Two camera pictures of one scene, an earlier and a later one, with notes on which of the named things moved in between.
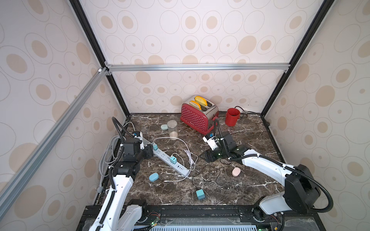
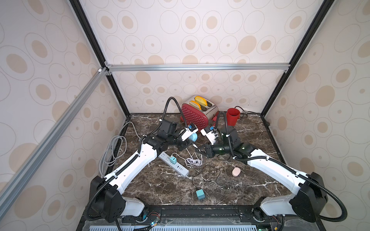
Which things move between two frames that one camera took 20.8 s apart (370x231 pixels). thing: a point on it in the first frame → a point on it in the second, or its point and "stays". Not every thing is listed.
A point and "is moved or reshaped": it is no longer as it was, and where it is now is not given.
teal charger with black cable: (200, 194) stays
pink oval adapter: (236, 172) stays
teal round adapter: (153, 177) → (193, 137)
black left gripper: (149, 150) → (184, 144)
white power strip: (170, 161) stays
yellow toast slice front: (195, 105) stays
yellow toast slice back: (201, 100) stays
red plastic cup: (232, 116) stays
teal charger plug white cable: (154, 146) is moved or reshaped
